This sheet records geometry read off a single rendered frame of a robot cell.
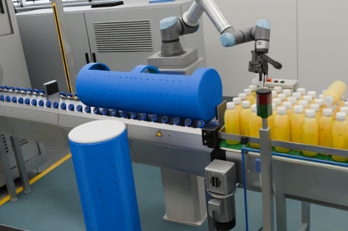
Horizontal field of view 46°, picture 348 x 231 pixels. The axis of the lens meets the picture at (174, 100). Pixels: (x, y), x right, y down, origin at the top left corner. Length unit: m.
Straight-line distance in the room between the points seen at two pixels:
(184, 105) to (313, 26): 2.90
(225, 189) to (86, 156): 0.66
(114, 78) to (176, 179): 0.91
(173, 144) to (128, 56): 2.02
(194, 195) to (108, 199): 1.00
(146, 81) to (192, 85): 0.30
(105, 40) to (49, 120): 1.54
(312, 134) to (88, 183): 1.05
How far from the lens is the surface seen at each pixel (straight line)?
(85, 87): 2.54
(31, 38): 4.85
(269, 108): 1.63
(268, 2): 4.83
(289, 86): 2.26
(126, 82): 2.33
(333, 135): 1.85
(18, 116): 3.18
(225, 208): 1.99
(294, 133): 1.93
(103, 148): 1.94
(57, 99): 3.04
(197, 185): 2.89
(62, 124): 2.82
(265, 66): 2.15
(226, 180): 1.89
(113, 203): 2.07
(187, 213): 3.01
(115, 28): 4.14
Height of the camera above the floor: 1.75
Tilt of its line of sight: 18 degrees down
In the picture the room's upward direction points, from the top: 6 degrees counter-clockwise
